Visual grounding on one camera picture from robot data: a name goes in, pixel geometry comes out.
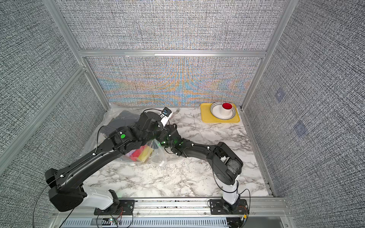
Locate clear plastic vacuum bag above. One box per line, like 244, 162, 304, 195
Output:
81, 108, 164, 170

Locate black trousers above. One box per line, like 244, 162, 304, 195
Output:
99, 110, 140, 137

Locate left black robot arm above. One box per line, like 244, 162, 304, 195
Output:
45, 112, 164, 212

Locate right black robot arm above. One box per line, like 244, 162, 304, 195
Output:
157, 124, 243, 208

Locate colourful folded clothes stack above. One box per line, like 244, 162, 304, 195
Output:
126, 145, 154, 162

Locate yellow plastic tray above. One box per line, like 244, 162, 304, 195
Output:
200, 103, 240, 123

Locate white patterned bowl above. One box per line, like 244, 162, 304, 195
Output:
210, 102, 236, 120

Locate white cup red inside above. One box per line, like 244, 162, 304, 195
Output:
220, 103, 233, 116

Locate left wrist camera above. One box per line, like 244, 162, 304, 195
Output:
160, 107, 173, 127

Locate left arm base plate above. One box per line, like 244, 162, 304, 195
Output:
94, 199, 136, 216

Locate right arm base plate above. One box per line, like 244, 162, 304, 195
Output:
208, 199, 250, 215

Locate white slotted cable duct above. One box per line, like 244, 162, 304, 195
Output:
62, 217, 229, 228

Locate aluminium front rail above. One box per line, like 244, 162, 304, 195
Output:
50, 197, 293, 223

